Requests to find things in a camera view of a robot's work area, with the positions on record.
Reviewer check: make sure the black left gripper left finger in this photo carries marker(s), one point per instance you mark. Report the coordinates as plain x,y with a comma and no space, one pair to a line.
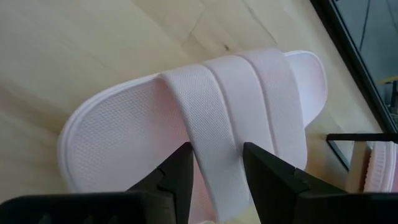
177,174

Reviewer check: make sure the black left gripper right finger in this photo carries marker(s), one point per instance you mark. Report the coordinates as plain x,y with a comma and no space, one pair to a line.
273,186

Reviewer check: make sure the pink slide sandal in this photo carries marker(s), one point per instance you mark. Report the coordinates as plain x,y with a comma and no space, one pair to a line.
124,133
381,168

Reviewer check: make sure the black aluminium rig frame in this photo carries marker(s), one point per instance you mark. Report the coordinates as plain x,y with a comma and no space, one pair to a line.
342,46

